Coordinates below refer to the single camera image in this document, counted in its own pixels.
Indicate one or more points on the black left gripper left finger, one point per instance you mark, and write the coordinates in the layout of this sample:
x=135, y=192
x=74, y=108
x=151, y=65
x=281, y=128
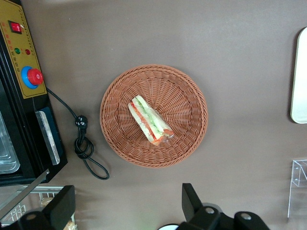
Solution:
x=55, y=210

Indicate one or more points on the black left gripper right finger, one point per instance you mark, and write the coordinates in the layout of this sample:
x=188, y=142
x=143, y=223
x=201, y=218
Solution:
x=192, y=208

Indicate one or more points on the plastic-wrapped triangle sandwich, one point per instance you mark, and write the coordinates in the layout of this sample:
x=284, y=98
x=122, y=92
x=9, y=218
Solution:
x=146, y=117

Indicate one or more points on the round brown wicker basket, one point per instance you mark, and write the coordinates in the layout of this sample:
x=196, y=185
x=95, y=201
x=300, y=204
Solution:
x=182, y=107

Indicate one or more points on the cream rectangular tray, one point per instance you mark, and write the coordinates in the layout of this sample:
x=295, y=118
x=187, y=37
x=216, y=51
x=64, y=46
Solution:
x=301, y=83

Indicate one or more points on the rice cracker snack pack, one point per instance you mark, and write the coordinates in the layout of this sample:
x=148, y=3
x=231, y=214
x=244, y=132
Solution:
x=70, y=225

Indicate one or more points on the large metal pan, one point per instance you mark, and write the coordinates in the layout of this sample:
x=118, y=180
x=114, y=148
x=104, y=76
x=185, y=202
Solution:
x=7, y=153

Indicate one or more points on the clear acrylic bottle rack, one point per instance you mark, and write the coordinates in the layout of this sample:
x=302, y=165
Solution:
x=298, y=172

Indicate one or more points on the black sealing machine yellow panel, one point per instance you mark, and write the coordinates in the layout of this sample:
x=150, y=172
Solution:
x=24, y=72

